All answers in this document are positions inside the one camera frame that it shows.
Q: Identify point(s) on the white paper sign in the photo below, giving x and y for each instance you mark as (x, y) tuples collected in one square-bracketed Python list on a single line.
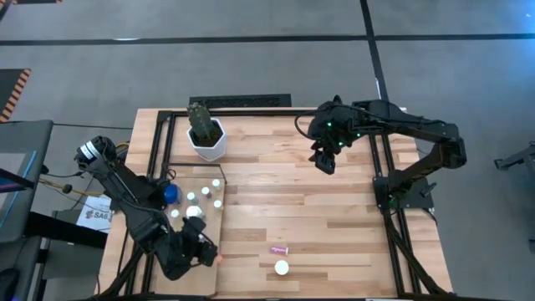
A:
[(94, 215)]

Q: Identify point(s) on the grey side cart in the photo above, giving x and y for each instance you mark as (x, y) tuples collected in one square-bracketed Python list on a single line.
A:
[(25, 142)]

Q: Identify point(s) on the large white round lid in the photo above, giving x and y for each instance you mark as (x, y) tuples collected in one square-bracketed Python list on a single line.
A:
[(281, 267)]

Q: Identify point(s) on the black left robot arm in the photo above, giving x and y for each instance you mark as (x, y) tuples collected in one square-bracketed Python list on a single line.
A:
[(125, 192)]

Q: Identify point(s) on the black floor beam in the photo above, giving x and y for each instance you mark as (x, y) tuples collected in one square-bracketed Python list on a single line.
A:
[(67, 228)]

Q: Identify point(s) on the light blue pill vial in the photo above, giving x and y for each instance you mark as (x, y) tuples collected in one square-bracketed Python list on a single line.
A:
[(191, 195)]

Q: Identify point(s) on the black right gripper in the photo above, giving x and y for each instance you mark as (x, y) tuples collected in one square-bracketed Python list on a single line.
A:
[(332, 127)]

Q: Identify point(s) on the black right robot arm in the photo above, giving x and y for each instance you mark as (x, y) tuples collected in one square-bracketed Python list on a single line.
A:
[(418, 125)]

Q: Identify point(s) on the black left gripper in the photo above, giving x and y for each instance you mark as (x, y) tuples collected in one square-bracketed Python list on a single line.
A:
[(184, 255)]

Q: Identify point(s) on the large white pill bottle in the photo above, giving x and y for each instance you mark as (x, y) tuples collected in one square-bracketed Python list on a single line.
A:
[(194, 211)]

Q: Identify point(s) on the white plant pot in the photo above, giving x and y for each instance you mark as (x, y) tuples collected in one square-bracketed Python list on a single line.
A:
[(209, 152)]

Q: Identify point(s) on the green cactus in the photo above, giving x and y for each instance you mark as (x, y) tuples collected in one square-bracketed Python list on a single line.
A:
[(200, 121)]

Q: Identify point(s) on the orange black striped floor mat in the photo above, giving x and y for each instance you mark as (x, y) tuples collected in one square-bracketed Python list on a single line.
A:
[(10, 88)]

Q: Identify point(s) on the black metal table frame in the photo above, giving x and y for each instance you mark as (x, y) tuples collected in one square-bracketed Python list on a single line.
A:
[(292, 209)]

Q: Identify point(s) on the black equipment stand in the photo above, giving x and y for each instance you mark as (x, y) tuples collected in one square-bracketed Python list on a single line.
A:
[(522, 158)]

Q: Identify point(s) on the light wooden tray board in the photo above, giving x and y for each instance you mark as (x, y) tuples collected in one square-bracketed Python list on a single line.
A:
[(209, 234)]

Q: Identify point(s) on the black floor grate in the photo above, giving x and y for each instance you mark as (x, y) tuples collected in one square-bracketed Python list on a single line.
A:
[(240, 100)]

